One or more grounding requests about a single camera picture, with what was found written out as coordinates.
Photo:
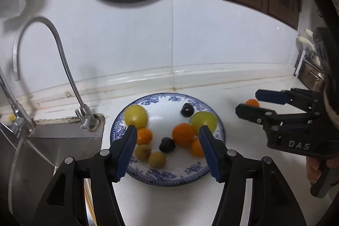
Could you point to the chrome tap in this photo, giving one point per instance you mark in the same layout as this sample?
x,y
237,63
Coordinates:
x,y
16,112

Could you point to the yellow-green round fruit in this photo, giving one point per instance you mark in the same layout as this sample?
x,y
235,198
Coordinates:
x,y
136,116

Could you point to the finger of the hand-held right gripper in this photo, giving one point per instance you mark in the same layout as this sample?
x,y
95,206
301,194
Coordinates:
x,y
254,113
270,96

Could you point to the steel sink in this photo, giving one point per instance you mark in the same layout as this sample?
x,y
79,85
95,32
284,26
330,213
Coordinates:
x,y
53,151

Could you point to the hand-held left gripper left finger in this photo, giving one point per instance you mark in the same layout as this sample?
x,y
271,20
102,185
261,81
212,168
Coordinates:
x,y
127,153

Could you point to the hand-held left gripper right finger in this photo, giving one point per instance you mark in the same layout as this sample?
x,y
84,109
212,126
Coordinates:
x,y
209,155

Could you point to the small orange mandarin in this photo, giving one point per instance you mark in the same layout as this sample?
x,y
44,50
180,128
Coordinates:
x,y
251,103

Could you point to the dark purple passion fruit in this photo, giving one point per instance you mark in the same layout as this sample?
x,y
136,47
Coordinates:
x,y
167,144

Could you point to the person's right hand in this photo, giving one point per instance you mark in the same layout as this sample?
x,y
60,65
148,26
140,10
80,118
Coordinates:
x,y
313,170

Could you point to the metal dish rack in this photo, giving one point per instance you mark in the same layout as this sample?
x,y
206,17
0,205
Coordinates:
x,y
298,67

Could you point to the blue patterned white plate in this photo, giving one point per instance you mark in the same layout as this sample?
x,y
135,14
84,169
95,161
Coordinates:
x,y
164,125

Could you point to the curved steel faucet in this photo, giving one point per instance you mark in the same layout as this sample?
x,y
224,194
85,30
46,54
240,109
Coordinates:
x,y
62,54

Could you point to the brown round fruit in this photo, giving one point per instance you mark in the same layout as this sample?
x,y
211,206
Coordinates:
x,y
143,151
157,159

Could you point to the small dark round fruit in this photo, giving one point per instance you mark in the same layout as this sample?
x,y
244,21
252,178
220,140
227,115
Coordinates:
x,y
187,110

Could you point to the large green round fruit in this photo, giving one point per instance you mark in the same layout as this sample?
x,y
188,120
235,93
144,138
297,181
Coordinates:
x,y
209,118

